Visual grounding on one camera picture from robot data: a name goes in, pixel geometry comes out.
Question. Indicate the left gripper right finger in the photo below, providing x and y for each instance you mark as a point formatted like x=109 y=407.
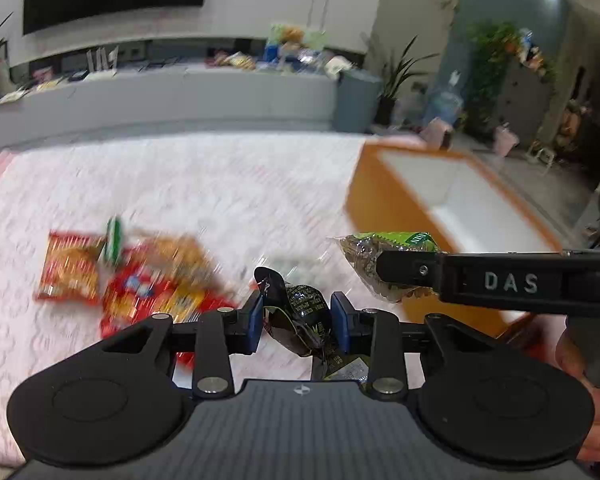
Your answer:
x=384 y=339

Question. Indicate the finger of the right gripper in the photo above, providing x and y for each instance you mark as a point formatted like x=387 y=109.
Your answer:
x=410 y=269

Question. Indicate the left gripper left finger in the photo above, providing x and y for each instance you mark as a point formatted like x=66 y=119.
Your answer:
x=216 y=336

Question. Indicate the large red snack bag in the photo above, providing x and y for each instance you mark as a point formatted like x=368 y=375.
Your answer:
x=136 y=293

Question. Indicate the black snack pack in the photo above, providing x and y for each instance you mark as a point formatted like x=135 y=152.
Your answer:
x=298 y=317

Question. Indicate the green sausage snack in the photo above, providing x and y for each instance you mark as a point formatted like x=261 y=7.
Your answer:
x=113 y=247

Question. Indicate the red noodle stick snack bag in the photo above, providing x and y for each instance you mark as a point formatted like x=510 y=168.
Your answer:
x=70 y=269

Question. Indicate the clear peanut bag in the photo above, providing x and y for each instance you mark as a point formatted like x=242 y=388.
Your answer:
x=179 y=258

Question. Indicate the orange storage box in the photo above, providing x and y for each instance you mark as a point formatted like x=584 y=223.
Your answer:
x=465 y=206

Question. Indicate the pink space heater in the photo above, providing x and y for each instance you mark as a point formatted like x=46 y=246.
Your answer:
x=438 y=135

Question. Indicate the pink watering can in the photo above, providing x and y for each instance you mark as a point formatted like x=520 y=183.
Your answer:
x=504 y=140

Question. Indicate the blue water jug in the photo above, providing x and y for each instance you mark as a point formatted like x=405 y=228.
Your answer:
x=445 y=103

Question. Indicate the grey trash bin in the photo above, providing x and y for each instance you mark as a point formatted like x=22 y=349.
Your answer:
x=356 y=101

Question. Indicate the grey drawer cabinet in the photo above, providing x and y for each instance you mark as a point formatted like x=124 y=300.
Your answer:
x=522 y=102

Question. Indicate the potted plant by bin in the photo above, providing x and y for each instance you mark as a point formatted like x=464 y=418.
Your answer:
x=394 y=71

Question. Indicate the climbing ivy plant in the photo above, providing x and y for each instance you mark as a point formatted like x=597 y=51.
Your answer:
x=493 y=46

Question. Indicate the teddy bear gift box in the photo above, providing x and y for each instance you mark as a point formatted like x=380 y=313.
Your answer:
x=295 y=37

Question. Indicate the grey curved tv console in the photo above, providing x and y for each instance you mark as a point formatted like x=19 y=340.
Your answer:
x=176 y=98

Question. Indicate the white wifi router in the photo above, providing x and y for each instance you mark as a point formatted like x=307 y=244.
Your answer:
x=101 y=63

